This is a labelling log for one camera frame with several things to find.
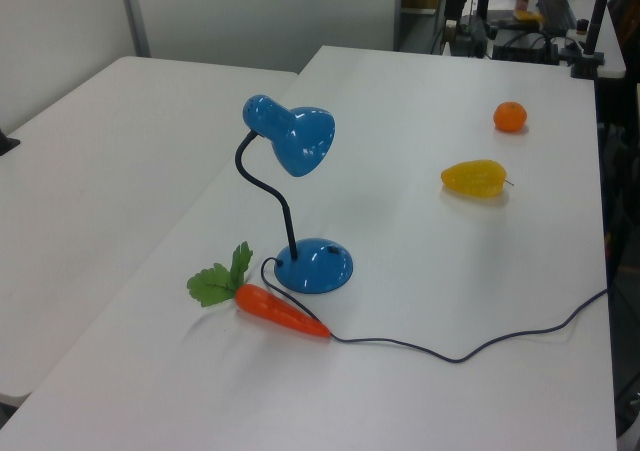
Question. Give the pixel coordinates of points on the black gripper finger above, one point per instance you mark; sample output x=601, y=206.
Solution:
x=449, y=30

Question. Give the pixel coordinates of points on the blue desk lamp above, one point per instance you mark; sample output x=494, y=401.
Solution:
x=305, y=141

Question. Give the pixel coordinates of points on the small yellow object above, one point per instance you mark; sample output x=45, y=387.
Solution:
x=527, y=17

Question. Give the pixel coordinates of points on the black keyboard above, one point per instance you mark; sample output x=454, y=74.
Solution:
x=557, y=11

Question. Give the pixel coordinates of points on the orange mandarin fruit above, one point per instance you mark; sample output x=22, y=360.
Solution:
x=510, y=117

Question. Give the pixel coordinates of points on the yellow ribbed toy fruit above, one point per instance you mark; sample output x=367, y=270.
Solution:
x=475, y=178

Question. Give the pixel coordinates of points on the orange toy carrot green leaves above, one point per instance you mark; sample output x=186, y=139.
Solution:
x=270, y=308

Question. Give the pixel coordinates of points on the black clamp foot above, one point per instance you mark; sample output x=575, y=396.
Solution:
x=7, y=143

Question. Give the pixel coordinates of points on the black camera pole with clamp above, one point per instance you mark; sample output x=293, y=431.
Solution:
x=597, y=16

